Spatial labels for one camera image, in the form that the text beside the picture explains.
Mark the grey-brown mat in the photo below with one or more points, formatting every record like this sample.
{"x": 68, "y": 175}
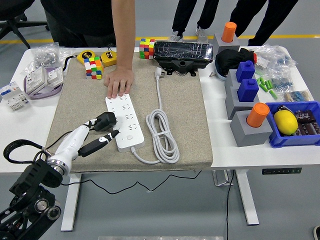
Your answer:
{"x": 185, "y": 112}

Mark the black film-wrapped device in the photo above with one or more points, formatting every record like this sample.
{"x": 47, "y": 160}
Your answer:
{"x": 182, "y": 51}

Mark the black shoe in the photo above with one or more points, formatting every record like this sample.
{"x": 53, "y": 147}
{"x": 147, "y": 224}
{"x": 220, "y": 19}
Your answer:
{"x": 317, "y": 233}

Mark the white table leg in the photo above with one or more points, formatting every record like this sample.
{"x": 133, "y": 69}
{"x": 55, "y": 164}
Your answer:
{"x": 247, "y": 197}
{"x": 71, "y": 200}

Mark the yellow lemon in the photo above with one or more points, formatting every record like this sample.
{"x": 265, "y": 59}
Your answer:
{"x": 286, "y": 122}

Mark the square yellow tape measure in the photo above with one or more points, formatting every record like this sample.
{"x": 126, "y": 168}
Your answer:
{"x": 109, "y": 58}

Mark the dark brown capacitor pile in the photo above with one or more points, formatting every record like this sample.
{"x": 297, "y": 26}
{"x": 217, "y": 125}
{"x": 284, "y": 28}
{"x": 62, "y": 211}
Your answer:
{"x": 307, "y": 122}

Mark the small black white clip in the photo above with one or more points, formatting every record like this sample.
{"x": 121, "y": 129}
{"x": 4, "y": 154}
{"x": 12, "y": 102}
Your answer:
{"x": 282, "y": 108}

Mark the black office chair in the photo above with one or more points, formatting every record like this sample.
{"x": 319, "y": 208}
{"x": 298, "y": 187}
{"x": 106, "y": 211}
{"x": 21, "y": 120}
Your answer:
{"x": 15, "y": 25}

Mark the white blue rounded base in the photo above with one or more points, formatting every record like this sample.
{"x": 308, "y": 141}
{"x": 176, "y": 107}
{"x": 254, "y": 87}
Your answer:
{"x": 222, "y": 76}

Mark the bag of blue components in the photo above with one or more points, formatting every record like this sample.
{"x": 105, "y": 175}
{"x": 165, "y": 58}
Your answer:
{"x": 282, "y": 82}

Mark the black table control panel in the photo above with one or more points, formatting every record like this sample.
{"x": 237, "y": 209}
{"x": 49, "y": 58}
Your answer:
{"x": 281, "y": 171}

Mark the clear bag of nuts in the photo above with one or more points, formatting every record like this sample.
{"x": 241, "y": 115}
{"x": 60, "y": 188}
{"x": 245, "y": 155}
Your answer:
{"x": 45, "y": 58}

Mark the black plug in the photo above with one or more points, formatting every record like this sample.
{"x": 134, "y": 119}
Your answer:
{"x": 106, "y": 121}

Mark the multicolour puzzle cube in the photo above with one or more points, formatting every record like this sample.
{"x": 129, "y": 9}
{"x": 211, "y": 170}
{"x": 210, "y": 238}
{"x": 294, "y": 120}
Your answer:
{"x": 93, "y": 68}
{"x": 147, "y": 48}

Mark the orange cylinder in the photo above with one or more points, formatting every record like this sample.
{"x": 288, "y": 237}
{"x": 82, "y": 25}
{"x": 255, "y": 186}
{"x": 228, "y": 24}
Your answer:
{"x": 257, "y": 115}
{"x": 229, "y": 31}

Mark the small white socket plate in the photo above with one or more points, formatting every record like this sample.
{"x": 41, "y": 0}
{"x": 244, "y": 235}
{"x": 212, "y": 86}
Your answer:
{"x": 55, "y": 75}

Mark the person's left hand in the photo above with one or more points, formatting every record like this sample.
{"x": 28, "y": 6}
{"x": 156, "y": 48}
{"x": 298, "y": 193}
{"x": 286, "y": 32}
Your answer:
{"x": 119, "y": 80}

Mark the plain grey block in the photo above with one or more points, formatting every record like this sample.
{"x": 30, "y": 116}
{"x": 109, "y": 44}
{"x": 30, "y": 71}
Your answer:
{"x": 233, "y": 105}

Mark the green plastic wall anchor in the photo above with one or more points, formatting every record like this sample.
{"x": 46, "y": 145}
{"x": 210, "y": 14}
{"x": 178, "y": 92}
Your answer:
{"x": 273, "y": 94}
{"x": 260, "y": 81}
{"x": 269, "y": 84}
{"x": 263, "y": 87}

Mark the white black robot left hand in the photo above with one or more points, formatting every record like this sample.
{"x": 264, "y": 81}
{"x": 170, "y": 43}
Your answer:
{"x": 72, "y": 142}

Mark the white circuit breaker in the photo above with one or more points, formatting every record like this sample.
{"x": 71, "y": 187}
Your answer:
{"x": 12, "y": 96}

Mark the large white socket plate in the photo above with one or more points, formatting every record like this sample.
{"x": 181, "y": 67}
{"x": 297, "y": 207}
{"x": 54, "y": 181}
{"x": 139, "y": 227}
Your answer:
{"x": 37, "y": 80}

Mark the blue block with knob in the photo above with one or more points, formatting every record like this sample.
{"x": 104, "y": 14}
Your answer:
{"x": 247, "y": 91}
{"x": 245, "y": 71}

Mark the large clear parts bag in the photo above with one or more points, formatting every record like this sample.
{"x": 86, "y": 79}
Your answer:
{"x": 272, "y": 58}

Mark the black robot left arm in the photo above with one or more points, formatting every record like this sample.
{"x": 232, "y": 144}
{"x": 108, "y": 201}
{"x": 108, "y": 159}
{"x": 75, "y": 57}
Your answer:
{"x": 32, "y": 180}

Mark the black cloth bundle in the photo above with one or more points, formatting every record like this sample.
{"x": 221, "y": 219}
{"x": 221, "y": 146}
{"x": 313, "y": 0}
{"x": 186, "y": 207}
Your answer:
{"x": 228, "y": 60}

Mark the white power strip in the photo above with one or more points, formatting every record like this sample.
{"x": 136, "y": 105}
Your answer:
{"x": 136, "y": 140}

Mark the small red object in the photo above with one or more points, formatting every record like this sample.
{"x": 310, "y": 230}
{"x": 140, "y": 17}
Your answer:
{"x": 255, "y": 57}

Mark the person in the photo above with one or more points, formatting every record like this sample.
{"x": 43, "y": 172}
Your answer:
{"x": 82, "y": 17}
{"x": 182, "y": 15}
{"x": 270, "y": 15}

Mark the person's left forearm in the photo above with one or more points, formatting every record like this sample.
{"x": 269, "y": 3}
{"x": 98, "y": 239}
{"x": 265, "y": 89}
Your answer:
{"x": 123, "y": 32}

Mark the grey block with round hole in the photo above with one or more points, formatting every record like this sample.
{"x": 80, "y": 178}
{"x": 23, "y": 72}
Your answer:
{"x": 250, "y": 136}
{"x": 220, "y": 43}

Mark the round yellow tape measure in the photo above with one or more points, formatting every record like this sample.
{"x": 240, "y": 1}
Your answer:
{"x": 86, "y": 55}

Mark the bag of striped resistors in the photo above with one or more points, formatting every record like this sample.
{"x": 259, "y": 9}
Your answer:
{"x": 297, "y": 95}

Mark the blue plastic bin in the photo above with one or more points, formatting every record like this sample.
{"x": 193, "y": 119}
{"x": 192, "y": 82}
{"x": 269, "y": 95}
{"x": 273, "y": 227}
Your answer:
{"x": 287, "y": 141}

